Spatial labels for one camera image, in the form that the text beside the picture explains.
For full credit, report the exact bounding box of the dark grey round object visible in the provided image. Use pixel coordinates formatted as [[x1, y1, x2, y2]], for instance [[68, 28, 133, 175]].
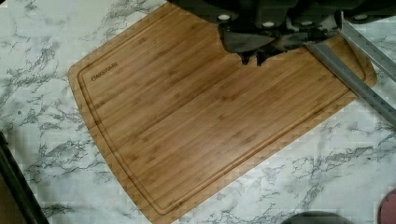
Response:
[[281, 211, 354, 224]]

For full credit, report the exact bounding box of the red round object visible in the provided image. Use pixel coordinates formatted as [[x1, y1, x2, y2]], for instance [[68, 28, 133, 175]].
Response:
[[377, 189, 396, 224]]

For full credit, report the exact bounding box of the steel oven door handle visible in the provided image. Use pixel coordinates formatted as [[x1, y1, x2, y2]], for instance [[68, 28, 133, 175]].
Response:
[[307, 44, 396, 126]]

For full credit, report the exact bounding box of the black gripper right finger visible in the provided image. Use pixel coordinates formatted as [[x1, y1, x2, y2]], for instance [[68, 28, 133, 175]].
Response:
[[256, 33, 308, 66]]

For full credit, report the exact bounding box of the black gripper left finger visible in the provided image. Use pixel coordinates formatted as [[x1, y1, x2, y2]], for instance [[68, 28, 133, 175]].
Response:
[[219, 26, 276, 65]]

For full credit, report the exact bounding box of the bamboo cutting board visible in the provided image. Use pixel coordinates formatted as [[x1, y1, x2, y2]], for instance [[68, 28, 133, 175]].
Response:
[[67, 2, 378, 224]]

